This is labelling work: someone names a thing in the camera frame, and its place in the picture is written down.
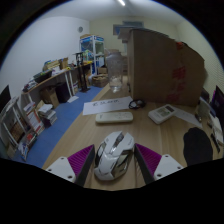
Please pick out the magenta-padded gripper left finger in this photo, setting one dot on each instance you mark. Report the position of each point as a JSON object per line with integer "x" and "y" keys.
{"x": 81, "y": 160}

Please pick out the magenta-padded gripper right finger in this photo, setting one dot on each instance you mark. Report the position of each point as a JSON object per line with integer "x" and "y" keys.
{"x": 149, "y": 158}

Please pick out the white and silver computer mouse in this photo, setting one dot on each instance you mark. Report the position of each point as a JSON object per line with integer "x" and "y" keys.
{"x": 113, "y": 156}

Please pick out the black mouse pad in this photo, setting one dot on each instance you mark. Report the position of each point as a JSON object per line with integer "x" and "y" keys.
{"x": 197, "y": 146}

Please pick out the white remote control with display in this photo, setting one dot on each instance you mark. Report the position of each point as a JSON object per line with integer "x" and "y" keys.
{"x": 162, "y": 113}

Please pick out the stack of books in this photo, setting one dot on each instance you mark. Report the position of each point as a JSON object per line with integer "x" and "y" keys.
{"x": 47, "y": 115}

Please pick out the white paper sheet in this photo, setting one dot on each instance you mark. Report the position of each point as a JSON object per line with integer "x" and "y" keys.
{"x": 105, "y": 106}

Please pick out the white bookshelf unit with books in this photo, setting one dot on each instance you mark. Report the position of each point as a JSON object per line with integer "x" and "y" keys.
{"x": 20, "y": 131}

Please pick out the black computer tower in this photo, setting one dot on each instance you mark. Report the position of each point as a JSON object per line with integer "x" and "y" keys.
{"x": 62, "y": 92}

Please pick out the black floor stand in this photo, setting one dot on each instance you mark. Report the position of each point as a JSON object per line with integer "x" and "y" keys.
{"x": 81, "y": 71}

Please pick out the dark screen with purple glow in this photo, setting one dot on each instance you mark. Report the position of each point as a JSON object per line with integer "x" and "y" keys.
{"x": 218, "y": 101}

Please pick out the large brown cardboard box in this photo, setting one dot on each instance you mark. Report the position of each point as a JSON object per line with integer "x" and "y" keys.
{"x": 156, "y": 66}

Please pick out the clear glass jar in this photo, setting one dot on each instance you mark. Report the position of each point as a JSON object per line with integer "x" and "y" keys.
{"x": 115, "y": 71}

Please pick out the blue and white claw machine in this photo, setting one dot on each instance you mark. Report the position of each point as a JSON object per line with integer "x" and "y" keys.
{"x": 91, "y": 53}

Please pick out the ceiling light tube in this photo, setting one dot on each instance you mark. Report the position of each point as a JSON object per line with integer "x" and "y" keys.
{"x": 121, "y": 2}

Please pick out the round wall clock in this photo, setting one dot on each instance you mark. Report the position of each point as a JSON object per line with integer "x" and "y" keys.
{"x": 80, "y": 29}

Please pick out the framed wall picture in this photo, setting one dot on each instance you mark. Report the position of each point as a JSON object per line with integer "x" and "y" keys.
{"x": 128, "y": 27}

